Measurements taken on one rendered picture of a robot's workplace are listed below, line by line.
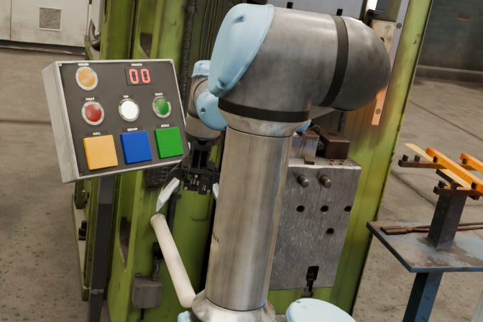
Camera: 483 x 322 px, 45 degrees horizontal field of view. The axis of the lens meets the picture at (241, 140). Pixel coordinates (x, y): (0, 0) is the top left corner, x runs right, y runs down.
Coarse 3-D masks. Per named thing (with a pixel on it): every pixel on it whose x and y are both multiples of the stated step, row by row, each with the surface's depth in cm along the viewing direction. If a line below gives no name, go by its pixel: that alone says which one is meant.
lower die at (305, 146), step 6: (306, 132) 186; (312, 132) 187; (294, 138) 182; (300, 138) 183; (306, 138) 184; (312, 138) 184; (294, 144) 183; (300, 144) 184; (306, 144) 185; (312, 144) 185; (294, 150) 184; (300, 150) 185; (306, 150) 185; (312, 150) 186; (294, 156) 185; (300, 156) 185; (312, 156) 187
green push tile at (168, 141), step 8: (168, 128) 153; (176, 128) 155; (160, 136) 151; (168, 136) 152; (176, 136) 154; (160, 144) 150; (168, 144) 152; (176, 144) 154; (160, 152) 150; (168, 152) 151; (176, 152) 153
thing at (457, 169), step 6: (426, 150) 207; (432, 150) 204; (432, 156) 204; (438, 156) 200; (444, 156) 200; (444, 162) 197; (450, 162) 194; (450, 168) 193; (456, 168) 190; (462, 168) 191; (456, 174) 190; (462, 174) 187; (468, 174) 186; (468, 180) 184; (474, 180) 181; (480, 180) 182; (480, 186) 179
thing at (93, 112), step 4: (92, 104) 140; (88, 108) 139; (92, 108) 140; (96, 108) 140; (88, 112) 139; (92, 112) 139; (96, 112) 140; (100, 112) 141; (88, 116) 138; (92, 116) 139; (96, 116) 140; (100, 116) 141; (92, 120) 139; (96, 120) 140
